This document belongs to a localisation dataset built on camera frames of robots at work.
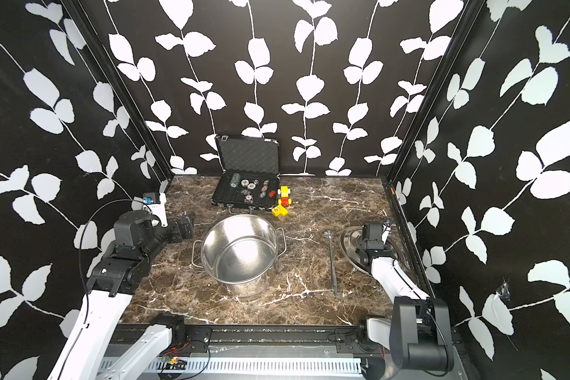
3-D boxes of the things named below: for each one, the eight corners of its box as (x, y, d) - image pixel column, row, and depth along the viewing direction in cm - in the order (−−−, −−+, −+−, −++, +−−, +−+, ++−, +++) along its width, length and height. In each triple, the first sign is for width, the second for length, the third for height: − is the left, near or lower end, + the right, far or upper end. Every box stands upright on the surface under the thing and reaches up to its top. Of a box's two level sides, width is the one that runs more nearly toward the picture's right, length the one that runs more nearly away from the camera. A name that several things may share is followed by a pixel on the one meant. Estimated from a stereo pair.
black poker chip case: (213, 212, 108) (199, 178, 91) (224, 170, 127) (214, 135, 109) (277, 212, 109) (274, 179, 91) (279, 170, 127) (277, 136, 110)
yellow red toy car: (277, 206, 109) (276, 202, 106) (278, 189, 116) (277, 185, 113) (291, 207, 109) (291, 202, 107) (291, 189, 116) (291, 185, 113)
